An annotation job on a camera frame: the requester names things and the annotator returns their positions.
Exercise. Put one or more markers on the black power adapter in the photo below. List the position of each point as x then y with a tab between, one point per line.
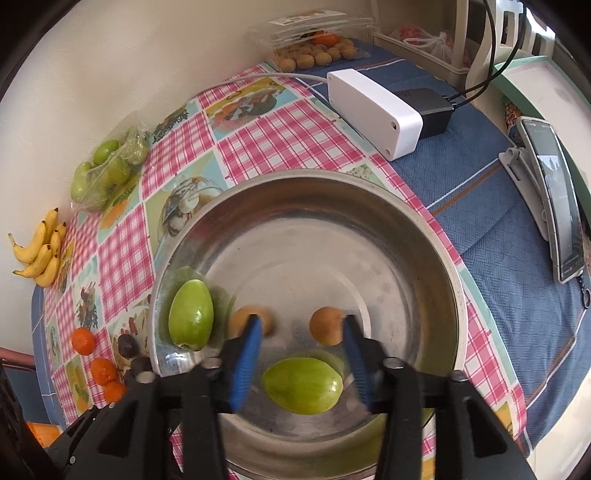
427	110

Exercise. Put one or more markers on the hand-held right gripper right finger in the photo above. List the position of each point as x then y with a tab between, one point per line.
356	360

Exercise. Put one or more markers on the round metal bowl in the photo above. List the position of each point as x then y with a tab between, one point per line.
318	240

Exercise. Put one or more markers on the clear box of longans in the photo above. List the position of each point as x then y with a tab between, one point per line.
318	50

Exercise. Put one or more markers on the white phone stand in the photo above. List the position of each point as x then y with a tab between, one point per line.
521	180

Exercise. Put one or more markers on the clear pack of green jujubes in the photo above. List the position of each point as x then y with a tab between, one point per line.
108	168

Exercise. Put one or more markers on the scissors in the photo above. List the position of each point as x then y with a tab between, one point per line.
586	293

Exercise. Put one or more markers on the dark plum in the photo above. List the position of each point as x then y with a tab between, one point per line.
127	346

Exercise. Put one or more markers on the pink checked printed tablecloth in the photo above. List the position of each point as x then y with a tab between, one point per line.
258	138

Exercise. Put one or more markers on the green-edged white board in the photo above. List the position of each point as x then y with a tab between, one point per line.
549	87

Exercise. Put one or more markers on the orange tangerine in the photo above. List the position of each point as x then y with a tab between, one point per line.
325	39
102	371
114	391
83	341

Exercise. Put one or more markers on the clear plastic bag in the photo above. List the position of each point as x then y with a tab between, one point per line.
436	46

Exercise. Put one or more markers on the printed book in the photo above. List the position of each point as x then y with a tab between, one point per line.
513	122

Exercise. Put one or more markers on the white plastic chair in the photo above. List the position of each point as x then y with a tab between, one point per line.
466	27

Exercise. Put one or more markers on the white plastic box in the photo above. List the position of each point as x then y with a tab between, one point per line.
374	110

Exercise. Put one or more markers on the smartphone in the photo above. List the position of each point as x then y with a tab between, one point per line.
556	203

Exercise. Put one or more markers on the yellow banana bunch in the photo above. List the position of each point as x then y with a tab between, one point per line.
39	254

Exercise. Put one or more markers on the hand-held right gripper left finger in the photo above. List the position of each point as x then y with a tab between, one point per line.
245	364

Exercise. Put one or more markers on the white plastic basket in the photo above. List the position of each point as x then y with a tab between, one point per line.
415	55

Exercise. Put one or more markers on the brown longan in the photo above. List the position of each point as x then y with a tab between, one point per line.
325	325
240	321

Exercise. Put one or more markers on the blue woven cloth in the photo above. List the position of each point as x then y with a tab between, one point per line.
485	207

